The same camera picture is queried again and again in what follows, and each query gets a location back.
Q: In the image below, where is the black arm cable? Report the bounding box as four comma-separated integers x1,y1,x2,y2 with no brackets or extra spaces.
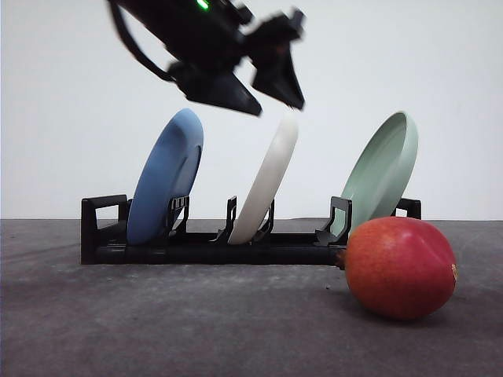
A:
107,0,174,81

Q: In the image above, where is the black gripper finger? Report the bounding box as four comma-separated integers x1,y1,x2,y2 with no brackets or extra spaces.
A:
251,48,306,109
178,72,262,115

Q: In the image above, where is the blue plate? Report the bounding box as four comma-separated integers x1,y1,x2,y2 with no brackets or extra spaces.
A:
127,108,204,246

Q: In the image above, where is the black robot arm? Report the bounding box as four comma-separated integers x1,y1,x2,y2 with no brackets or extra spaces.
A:
118,0,304,115

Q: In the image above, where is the black dish rack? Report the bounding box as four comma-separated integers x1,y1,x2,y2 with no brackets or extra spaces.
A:
81,194,422,266

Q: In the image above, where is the red pomegranate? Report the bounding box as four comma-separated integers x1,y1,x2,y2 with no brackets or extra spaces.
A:
336,217,458,320

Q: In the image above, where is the green plate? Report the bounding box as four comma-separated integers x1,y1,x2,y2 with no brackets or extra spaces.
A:
333,111,419,236

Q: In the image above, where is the white plate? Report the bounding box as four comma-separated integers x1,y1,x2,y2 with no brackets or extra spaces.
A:
229,115,299,245

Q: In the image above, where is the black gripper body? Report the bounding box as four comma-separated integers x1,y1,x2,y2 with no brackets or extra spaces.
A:
168,9,307,93

